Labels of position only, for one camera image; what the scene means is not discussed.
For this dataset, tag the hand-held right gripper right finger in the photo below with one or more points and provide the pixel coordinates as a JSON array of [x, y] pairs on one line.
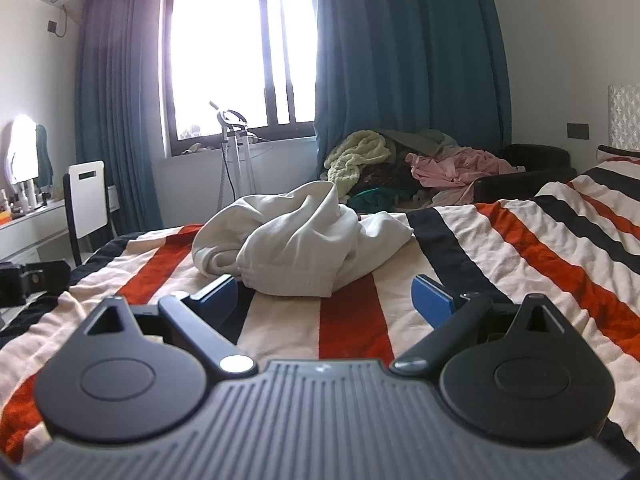
[[432, 301]]

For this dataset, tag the dark patterned cloth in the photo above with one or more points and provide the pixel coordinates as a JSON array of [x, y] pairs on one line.
[[390, 176]]

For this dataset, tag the oval mirror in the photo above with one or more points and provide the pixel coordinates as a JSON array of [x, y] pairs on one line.
[[22, 150]]

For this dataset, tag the white sweatshirt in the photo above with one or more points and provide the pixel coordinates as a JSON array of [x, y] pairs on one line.
[[300, 240]]

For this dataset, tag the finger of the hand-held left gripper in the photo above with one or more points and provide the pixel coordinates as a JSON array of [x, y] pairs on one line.
[[47, 275]]

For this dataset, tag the olive cloth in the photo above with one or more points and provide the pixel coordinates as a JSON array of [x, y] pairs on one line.
[[425, 140]]

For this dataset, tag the yellow-green fuzzy blanket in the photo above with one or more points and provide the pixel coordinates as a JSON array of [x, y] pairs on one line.
[[357, 155]]

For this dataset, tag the white dressing table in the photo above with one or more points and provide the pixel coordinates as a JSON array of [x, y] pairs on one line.
[[30, 232]]

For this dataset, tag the pink garment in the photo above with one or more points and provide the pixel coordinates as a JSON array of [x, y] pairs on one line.
[[450, 170]]

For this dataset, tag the striped blanket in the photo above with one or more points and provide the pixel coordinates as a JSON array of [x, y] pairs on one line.
[[500, 260]]

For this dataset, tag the white padded headboard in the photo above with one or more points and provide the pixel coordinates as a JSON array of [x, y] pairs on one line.
[[625, 115]]

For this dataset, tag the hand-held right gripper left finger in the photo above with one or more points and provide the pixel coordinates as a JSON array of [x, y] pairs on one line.
[[220, 294]]

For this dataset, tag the metal drying rack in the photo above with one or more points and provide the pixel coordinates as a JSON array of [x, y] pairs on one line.
[[235, 152]]

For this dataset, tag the window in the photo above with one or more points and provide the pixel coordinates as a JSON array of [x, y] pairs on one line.
[[220, 60]]

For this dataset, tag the group of cosmetic bottles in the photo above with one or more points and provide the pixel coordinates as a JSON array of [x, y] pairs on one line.
[[25, 200]]

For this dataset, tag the blue curtain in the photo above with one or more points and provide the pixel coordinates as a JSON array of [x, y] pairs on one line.
[[115, 110], [415, 60]]

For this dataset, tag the green cloth on mirror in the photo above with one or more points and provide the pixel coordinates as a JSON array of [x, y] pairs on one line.
[[45, 157]]

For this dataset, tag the dark armchair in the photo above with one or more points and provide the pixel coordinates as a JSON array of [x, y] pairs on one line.
[[535, 157]]

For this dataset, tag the wall outlet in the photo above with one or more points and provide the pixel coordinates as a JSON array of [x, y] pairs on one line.
[[113, 199]]

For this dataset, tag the dark green garment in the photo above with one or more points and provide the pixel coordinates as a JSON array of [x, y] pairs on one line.
[[375, 199]]

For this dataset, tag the dark wall switch panel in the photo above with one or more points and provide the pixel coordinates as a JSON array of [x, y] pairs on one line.
[[578, 131]]

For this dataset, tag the white chair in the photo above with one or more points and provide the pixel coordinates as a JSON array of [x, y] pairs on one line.
[[87, 200]]

